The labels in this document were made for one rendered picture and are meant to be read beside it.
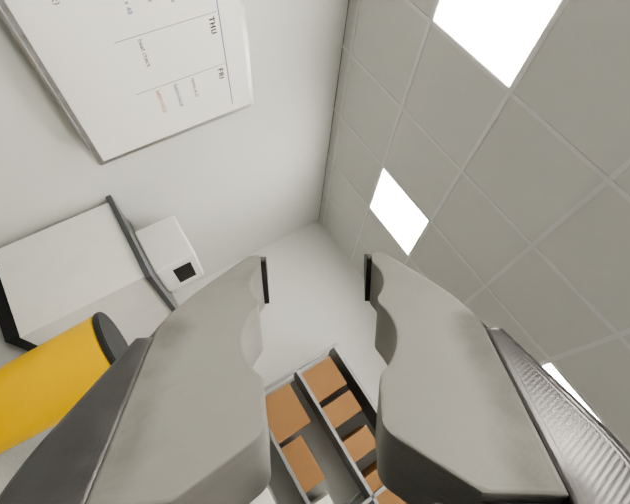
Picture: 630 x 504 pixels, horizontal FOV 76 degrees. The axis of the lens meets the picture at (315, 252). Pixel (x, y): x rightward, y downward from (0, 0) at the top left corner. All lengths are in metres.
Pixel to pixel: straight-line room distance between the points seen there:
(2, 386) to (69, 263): 1.03
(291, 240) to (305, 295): 0.73
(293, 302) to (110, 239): 2.26
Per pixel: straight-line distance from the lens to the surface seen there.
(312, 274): 4.73
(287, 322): 4.52
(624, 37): 1.98
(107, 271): 2.92
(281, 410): 3.90
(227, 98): 2.95
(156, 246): 3.22
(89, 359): 2.12
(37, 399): 2.21
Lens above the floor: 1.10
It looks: 17 degrees up
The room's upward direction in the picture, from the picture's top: 62 degrees clockwise
